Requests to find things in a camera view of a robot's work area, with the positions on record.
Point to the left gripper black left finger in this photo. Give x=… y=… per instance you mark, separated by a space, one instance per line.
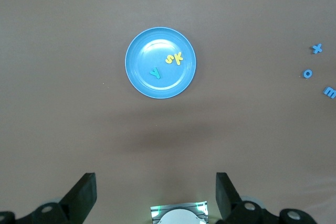
x=78 y=203

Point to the blue foam letter o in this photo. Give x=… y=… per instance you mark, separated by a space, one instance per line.
x=304 y=73

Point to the teal foam letter y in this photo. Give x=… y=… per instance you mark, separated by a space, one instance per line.
x=156 y=73

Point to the yellow foam letter s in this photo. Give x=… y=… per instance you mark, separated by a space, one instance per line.
x=169 y=59

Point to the blue foam letter x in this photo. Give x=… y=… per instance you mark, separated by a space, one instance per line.
x=317 y=48

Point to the blue foam letter m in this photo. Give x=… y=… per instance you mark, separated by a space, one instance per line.
x=329 y=93

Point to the brown table cover sheet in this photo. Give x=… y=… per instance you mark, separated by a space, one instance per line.
x=52 y=103

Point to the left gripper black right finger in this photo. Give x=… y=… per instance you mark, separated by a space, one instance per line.
x=231 y=203

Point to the yellow foam letter k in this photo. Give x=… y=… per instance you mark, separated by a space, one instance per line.
x=178 y=58

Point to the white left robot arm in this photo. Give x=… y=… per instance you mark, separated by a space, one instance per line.
x=179 y=217

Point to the blue plate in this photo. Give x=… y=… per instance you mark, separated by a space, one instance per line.
x=141 y=58

